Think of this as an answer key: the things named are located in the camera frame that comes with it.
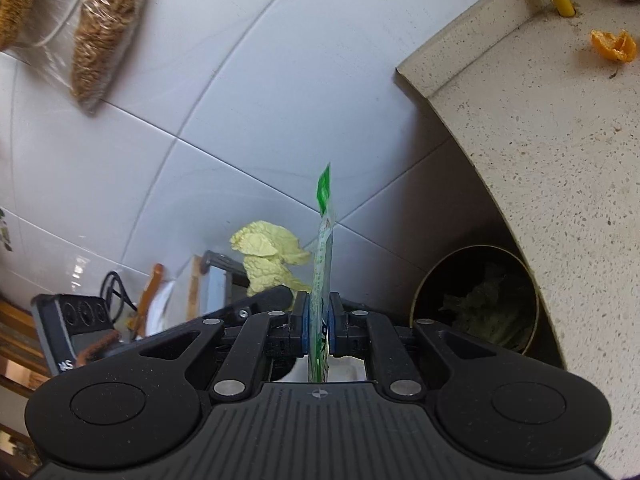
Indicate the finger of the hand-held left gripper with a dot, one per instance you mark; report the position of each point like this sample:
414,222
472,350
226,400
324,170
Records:
265,300

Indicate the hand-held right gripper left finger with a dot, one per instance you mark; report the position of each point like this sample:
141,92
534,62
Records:
301,330

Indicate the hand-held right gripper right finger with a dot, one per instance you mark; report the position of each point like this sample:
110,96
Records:
334,330

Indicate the green plastic bag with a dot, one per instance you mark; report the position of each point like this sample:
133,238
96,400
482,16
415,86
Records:
322,260

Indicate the black trash bin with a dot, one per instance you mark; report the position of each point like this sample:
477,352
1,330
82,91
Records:
450,270

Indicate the wooden furniture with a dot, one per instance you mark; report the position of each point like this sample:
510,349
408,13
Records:
15,365

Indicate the clear bag of grains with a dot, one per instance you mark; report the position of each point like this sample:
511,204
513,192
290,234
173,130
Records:
105,35

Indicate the glass pot lid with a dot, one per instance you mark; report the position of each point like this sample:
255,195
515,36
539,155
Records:
55,20

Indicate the loofah scrubber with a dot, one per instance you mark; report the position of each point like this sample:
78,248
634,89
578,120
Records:
15,5

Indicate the orange peel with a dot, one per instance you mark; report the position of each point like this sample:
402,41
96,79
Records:
607,47

